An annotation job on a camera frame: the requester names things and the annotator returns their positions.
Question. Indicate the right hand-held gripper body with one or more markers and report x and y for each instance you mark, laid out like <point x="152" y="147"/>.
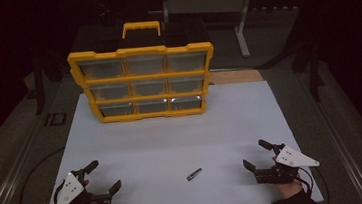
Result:
<point x="291" y="158"/>

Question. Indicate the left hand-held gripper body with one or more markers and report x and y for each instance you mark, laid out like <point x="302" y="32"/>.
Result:
<point x="72" y="191"/>

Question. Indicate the small metal bit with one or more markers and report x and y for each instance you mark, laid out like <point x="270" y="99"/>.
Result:
<point x="194" y="174"/>

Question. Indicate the yellow drawer organizer cabinet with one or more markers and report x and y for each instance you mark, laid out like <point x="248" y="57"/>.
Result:
<point x="146" y="76"/>

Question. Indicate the person's right hand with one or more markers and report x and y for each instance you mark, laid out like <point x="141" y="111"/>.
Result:
<point x="289" y="189"/>

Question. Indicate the wooden board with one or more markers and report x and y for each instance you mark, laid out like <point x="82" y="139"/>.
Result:
<point x="233" y="77"/>

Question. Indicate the black tripod stand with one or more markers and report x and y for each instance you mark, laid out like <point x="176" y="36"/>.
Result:
<point x="38" y="85"/>
<point x="313" y="69"/>

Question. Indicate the grid of clear drawers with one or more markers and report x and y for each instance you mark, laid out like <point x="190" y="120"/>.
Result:
<point x="102" y="69"/>

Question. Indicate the dark power strip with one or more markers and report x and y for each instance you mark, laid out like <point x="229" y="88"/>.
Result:
<point x="275" y="8"/>

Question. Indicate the grey metal stand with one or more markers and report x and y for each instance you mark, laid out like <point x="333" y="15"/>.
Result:
<point x="206" y="4"/>

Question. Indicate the black floor socket frame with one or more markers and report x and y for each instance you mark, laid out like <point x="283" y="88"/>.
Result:
<point x="56" y="119"/>

